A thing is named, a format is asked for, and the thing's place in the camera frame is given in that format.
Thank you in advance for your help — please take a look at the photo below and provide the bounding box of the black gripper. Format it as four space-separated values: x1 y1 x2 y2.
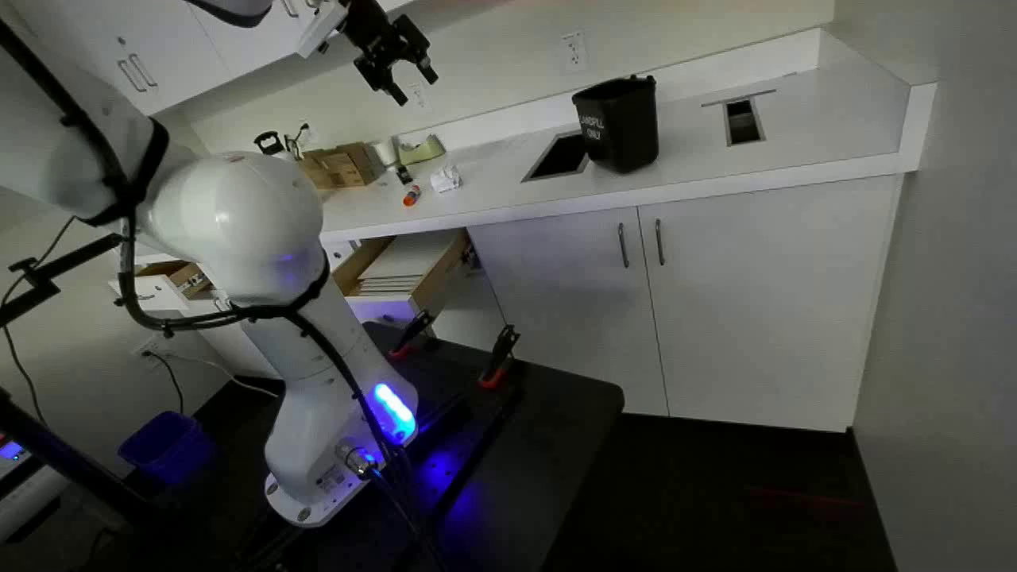
344 0 438 106

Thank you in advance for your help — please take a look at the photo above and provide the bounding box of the white paper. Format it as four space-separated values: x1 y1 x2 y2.
429 169 463 193

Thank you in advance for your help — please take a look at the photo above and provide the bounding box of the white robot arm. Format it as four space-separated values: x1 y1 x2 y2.
0 24 420 528

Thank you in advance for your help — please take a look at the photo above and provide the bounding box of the open wooden drawer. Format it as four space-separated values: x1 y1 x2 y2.
335 229 468 321

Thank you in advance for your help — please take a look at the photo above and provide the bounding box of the black landfill bin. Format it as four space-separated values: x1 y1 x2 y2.
572 76 658 176

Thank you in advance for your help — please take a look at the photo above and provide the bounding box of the blue floor bin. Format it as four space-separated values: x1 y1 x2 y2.
117 409 215 488

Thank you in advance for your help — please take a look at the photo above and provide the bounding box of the brown cardboard box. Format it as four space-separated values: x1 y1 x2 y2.
302 144 385 192

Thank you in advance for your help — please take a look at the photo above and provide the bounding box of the left red black clamp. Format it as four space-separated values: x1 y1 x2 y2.
387 312 436 359

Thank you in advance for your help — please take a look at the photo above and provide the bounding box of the red black clamp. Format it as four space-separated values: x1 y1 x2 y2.
387 312 436 359
476 323 520 390

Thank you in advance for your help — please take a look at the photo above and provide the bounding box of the left white cabinet door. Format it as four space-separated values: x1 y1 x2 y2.
468 211 667 418

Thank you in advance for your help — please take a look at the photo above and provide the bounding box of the white cabinet door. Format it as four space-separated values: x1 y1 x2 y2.
468 211 667 418
640 178 902 434

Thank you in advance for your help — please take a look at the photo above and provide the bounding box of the right red black clamp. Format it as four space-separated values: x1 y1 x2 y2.
476 323 520 390

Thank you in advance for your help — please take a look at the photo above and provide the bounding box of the black robot table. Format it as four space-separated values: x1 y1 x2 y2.
158 341 623 572

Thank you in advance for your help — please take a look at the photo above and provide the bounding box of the right white cabinet door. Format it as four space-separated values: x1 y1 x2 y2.
640 178 902 434

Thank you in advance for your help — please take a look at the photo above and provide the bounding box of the white wall outlet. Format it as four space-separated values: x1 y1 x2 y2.
564 31 586 74

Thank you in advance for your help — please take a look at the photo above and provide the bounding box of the black camera stand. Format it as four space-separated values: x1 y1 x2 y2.
0 233 161 533

